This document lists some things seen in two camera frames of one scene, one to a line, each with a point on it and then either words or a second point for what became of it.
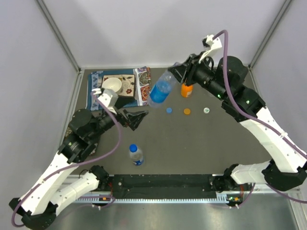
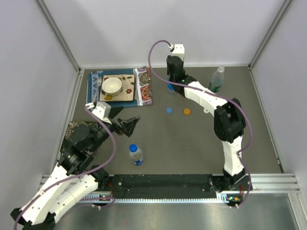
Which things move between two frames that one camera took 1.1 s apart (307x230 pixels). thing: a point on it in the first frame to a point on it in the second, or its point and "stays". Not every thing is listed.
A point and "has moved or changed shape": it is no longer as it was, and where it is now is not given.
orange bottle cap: (187, 111) stays
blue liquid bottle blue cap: (162, 88) has moved or changed shape
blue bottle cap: (169, 110) stays
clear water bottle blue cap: (136, 154) stays
